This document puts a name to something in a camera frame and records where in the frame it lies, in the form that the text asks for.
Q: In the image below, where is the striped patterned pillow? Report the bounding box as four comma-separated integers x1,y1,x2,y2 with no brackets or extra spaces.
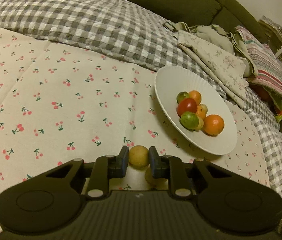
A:
236,26,282,96

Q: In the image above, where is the small orange kumquat front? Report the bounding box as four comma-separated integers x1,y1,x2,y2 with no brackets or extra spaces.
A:
196,107,206,120

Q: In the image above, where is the grey checkered blanket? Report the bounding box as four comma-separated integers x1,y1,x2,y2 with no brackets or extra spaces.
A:
0,0,282,197

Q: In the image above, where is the yellow-green tomato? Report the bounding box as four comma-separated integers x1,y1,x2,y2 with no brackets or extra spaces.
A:
198,104,208,114

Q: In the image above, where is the large orange mandarin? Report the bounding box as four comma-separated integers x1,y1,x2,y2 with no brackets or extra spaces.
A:
202,114,225,136

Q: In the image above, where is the folded floral cloth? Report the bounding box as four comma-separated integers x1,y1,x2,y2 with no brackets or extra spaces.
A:
176,30,248,108

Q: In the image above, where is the yellow small fruit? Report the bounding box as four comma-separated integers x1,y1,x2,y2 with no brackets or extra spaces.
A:
145,167,167,187
129,145,149,168

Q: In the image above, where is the cherry print cloth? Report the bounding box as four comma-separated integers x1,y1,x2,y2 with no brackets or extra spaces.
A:
0,26,273,237

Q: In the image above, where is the green oval tomato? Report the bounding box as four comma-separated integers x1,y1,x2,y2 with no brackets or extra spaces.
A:
195,116,204,131

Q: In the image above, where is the green round tomato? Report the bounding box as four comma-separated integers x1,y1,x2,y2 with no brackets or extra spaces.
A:
180,111,199,130

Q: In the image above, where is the colourful book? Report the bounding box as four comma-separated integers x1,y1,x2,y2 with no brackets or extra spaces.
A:
249,84,282,122

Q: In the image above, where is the white paper plate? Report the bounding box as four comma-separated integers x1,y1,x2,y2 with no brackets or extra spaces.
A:
155,66,237,155

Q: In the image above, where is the small orange kumquat back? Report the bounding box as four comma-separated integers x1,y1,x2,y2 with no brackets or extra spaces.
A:
189,90,202,105

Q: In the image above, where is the green-red tomato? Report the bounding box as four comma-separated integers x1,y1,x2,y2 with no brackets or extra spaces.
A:
176,92,190,104

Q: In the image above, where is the red tomato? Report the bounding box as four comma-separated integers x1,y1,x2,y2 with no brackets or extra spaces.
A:
177,98,197,116

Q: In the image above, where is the small orange kumquat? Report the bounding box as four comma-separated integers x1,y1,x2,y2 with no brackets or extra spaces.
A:
196,107,206,120
189,90,202,105

